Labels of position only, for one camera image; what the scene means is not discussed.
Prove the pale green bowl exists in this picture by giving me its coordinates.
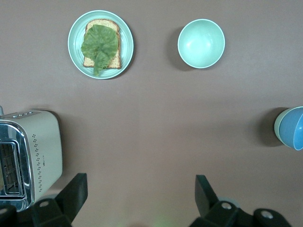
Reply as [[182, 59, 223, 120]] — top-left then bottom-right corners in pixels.
[[274, 106, 299, 145], [177, 18, 226, 70]]

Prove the beige chrome toaster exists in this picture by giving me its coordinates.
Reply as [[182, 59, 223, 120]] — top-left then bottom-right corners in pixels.
[[0, 105, 63, 212]]

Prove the green lettuce leaf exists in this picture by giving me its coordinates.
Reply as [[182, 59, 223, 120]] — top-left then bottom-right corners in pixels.
[[80, 24, 119, 77]]

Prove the pale green plate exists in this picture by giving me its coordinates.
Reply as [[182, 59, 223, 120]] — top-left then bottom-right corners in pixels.
[[67, 10, 134, 80]]

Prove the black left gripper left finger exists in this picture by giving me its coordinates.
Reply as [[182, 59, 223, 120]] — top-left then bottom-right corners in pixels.
[[30, 173, 89, 227]]

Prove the toast slice with lettuce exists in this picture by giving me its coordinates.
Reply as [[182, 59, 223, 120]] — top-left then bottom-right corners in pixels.
[[82, 18, 123, 70]]

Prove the blue bowl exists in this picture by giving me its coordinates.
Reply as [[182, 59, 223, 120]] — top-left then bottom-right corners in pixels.
[[278, 110, 303, 151]]

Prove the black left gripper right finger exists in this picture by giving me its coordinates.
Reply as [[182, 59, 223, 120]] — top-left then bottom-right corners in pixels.
[[189, 175, 255, 227]]

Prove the brown table cover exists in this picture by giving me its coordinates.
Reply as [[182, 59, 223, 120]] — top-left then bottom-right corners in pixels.
[[0, 0, 303, 227]]

